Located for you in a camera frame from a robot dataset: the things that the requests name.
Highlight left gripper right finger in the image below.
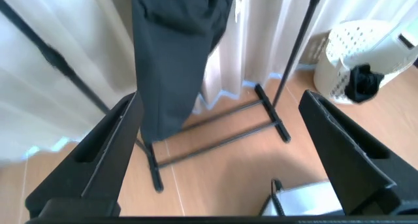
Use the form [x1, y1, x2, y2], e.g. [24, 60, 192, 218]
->
[298, 89, 418, 217]

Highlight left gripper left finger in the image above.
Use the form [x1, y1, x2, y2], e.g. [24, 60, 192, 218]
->
[25, 91, 144, 218]

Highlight black knit garment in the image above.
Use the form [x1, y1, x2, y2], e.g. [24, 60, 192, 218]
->
[131, 0, 243, 143]

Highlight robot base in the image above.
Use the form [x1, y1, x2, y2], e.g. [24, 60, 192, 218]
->
[261, 178, 346, 217]

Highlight black clothes rack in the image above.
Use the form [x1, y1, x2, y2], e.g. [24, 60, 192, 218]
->
[0, 0, 327, 193]

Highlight white laundry basket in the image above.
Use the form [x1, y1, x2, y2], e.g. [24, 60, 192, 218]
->
[313, 19, 418, 104]

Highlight black smooth garment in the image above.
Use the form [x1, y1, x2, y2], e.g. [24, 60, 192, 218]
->
[345, 63, 385, 104]

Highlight beige curtain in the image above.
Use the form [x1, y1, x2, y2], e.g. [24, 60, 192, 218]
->
[192, 0, 418, 116]
[0, 0, 138, 163]

